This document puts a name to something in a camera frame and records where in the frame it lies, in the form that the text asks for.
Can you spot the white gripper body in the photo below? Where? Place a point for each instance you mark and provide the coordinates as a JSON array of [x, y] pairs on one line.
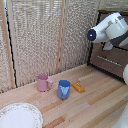
[[107, 45]]

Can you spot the blue mug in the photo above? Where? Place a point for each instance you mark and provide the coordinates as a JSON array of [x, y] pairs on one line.
[[63, 90]]

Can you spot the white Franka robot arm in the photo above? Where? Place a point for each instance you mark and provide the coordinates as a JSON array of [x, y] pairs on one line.
[[106, 26]]

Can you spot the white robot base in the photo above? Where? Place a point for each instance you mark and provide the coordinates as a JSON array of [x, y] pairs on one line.
[[121, 116]]

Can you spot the dark wooden drawer cabinet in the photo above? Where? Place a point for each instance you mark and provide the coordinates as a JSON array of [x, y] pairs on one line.
[[90, 56]]

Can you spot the orange block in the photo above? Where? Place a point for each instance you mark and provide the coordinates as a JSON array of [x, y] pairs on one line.
[[78, 87]]

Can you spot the pink mug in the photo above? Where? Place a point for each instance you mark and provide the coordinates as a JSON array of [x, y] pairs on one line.
[[42, 83]]

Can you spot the white plate with patterned rim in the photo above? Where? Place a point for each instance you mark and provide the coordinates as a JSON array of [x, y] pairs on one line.
[[18, 116]]

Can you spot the wooden screen post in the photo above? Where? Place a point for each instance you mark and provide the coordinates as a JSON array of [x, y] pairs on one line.
[[6, 43]]

